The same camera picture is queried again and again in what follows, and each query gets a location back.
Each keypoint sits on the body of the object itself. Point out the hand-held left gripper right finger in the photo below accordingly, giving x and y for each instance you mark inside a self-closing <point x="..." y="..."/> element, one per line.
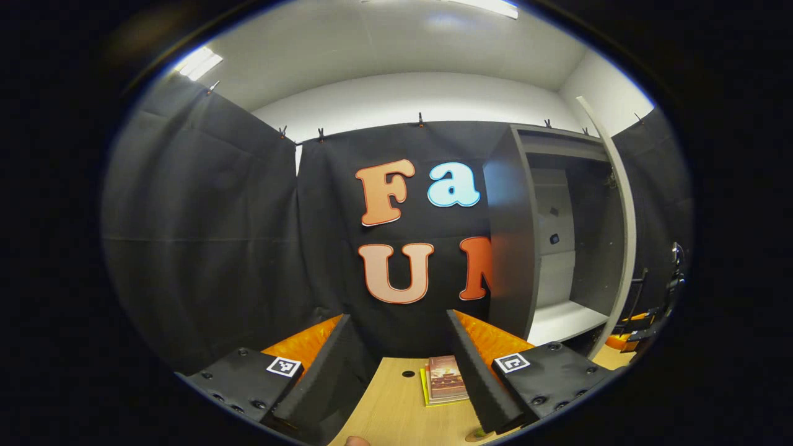
<point x="483" y="384"/>

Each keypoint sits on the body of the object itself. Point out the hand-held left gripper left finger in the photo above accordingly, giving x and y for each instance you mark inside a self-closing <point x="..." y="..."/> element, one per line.
<point x="334" y="378"/>

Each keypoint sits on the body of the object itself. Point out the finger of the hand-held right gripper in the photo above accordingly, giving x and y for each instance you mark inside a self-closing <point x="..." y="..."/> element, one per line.
<point x="621" y="342"/>

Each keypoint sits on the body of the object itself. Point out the round wooden coaster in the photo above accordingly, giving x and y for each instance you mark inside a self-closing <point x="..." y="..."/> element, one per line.
<point x="472" y="438"/>

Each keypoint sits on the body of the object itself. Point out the dark grey cabinet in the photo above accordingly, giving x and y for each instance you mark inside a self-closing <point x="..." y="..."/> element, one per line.
<point x="511" y="248"/>

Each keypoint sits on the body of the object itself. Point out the brown cover book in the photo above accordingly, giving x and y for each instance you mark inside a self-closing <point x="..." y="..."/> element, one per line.
<point x="445" y="376"/>

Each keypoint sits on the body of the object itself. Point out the yellow book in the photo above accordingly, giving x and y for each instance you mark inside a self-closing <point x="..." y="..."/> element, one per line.
<point x="424" y="390"/>

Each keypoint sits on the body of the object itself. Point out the black backdrop cloth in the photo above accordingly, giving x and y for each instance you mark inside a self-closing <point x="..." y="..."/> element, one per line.
<point x="217" y="217"/>

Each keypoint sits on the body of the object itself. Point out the row of black cloth clips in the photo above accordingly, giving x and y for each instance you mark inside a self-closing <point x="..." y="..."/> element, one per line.
<point x="420" y="119"/>

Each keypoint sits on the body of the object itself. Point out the ceiling light panel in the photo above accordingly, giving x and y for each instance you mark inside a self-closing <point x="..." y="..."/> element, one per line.
<point x="198" y="62"/>
<point x="489" y="6"/>

